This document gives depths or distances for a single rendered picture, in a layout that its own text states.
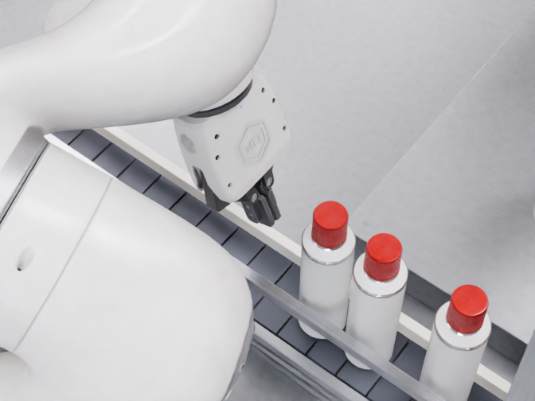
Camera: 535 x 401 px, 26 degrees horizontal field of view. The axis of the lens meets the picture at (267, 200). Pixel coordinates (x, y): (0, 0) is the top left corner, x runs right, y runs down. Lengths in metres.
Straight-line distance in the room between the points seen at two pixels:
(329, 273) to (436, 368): 0.13
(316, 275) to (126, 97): 0.57
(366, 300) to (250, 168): 0.16
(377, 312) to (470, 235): 0.24
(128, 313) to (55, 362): 0.05
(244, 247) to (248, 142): 0.24
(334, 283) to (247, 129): 0.18
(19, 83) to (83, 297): 0.10
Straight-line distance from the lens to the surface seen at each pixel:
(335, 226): 1.06
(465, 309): 1.03
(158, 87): 0.57
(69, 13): 0.89
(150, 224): 0.56
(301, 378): 1.24
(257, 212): 1.13
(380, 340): 1.15
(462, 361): 1.08
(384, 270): 1.05
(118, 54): 0.56
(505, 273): 1.29
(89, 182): 0.56
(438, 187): 1.34
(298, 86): 1.48
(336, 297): 1.15
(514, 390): 0.73
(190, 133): 1.03
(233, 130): 1.04
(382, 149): 1.43
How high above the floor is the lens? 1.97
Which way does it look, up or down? 56 degrees down
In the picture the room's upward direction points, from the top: straight up
